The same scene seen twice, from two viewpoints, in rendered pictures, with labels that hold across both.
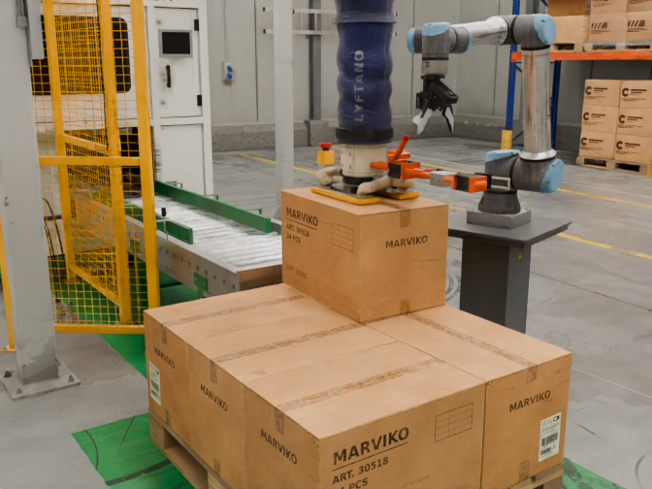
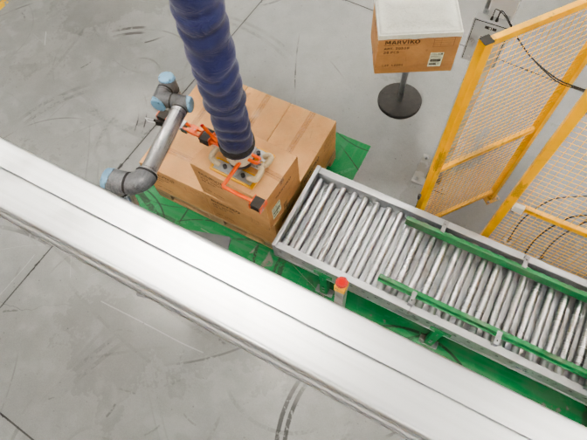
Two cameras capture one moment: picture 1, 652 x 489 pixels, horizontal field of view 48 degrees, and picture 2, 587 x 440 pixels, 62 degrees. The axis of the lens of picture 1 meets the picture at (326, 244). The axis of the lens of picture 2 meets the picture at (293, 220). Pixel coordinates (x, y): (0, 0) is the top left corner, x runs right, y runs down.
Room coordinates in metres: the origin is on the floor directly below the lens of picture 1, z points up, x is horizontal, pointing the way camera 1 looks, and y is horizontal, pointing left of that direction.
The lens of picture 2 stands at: (4.62, -0.48, 3.72)
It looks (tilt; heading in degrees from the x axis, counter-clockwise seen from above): 65 degrees down; 160
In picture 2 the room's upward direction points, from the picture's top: 8 degrees counter-clockwise
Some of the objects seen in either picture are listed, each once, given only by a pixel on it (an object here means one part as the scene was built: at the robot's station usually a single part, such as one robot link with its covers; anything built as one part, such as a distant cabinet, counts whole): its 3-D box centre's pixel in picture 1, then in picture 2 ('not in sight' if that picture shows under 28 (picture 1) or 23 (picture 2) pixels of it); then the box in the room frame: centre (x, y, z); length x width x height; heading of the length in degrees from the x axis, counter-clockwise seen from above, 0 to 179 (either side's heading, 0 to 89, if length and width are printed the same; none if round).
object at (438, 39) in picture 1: (436, 41); (168, 83); (2.56, -0.37, 1.53); 0.10 x 0.09 x 0.12; 137
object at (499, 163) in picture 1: (504, 169); not in sight; (3.27, -0.79, 0.99); 0.17 x 0.15 x 0.18; 47
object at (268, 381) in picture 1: (341, 381); (242, 155); (2.45, -0.05, 0.34); 1.20 x 1.00 x 0.40; 35
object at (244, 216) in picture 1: (210, 202); (496, 338); (4.58, 0.73, 0.60); 1.60 x 0.10 x 0.09; 35
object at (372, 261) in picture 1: (360, 245); (247, 175); (2.87, -0.14, 0.74); 0.60 x 0.40 x 0.40; 31
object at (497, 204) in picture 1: (500, 199); not in sight; (3.28, -0.79, 0.86); 0.19 x 0.19 x 0.10
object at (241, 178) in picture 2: (382, 185); (234, 171); (2.94, -0.23, 0.97); 0.34 x 0.10 x 0.05; 33
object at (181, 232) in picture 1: (127, 211); (523, 264); (4.28, 1.17, 0.60); 1.60 x 0.10 x 0.09; 35
